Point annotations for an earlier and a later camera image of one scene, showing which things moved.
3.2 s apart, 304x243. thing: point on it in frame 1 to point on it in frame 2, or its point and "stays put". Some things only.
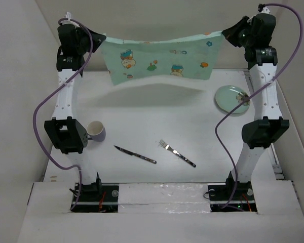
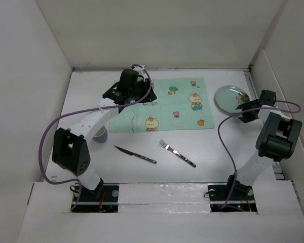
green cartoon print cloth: (191, 58) to (182, 103)
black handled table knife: (136, 155) stays put
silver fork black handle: (165, 145) stays put
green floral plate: (229, 97) stays put
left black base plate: (96, 197) stays put
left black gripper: (97, 39) to (145, 83)
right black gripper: (230, 33) to (245, 106)
